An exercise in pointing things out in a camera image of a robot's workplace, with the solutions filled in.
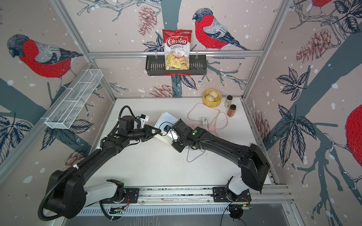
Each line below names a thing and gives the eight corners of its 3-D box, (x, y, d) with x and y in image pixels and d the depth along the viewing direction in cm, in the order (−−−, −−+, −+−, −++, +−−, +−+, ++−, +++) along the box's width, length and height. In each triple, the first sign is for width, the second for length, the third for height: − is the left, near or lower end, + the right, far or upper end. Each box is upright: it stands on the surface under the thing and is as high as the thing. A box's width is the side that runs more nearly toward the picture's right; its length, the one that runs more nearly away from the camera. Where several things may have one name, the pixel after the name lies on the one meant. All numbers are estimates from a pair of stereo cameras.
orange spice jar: (227, 117, 110) (231, 109, 102) (226, 112, 113) (229, 104, 105) (233, 117, 110) (237, 109, 102) (232, 112, 113) (235, 104, 105)
